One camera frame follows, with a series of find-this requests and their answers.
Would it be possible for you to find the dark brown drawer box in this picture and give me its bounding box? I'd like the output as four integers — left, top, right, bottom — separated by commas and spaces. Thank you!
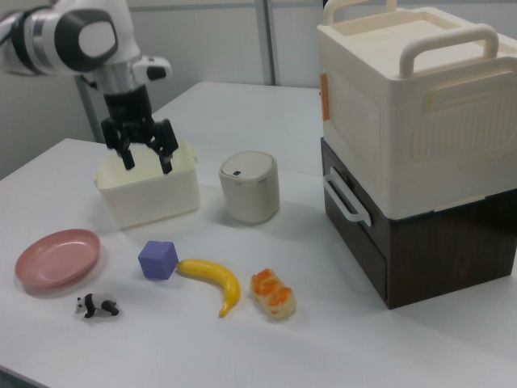
320, 137, 517, 311

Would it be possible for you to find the purple cube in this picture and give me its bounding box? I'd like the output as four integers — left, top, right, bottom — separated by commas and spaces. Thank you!
137, 240, 180, 281

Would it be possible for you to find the orange glazed toy bread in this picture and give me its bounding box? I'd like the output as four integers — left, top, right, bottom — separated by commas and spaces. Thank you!
250, 268, 298, 322

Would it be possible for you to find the white open plastic bin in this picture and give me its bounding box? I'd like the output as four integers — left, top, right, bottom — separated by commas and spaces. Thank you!
94, 137, 202, 232

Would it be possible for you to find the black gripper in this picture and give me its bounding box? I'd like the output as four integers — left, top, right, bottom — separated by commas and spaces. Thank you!
100, 83, 180, 175

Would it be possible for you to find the yellow toy banana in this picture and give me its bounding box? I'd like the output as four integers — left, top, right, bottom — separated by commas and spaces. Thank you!
176, 258, 242, 319

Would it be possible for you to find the toy panda figure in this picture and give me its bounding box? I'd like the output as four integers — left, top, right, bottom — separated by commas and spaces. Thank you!
74, 293, 121, 319

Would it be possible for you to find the cream plastic cabinet with handles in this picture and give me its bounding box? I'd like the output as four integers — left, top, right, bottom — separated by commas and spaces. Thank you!
316, 0, 517, 213

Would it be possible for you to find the pink plate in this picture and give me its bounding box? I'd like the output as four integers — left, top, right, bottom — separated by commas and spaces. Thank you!
15, 228, 102, 289

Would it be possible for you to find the small cream trash can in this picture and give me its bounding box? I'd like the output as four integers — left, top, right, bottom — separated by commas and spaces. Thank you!
218, 150, 281, 226

